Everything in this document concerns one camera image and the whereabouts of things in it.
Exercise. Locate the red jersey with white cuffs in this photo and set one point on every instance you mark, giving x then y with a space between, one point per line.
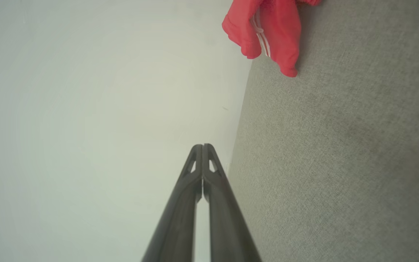
282 32

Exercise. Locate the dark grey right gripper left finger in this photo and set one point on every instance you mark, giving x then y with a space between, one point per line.
178 229

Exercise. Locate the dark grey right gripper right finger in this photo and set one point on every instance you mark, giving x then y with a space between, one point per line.
227 233

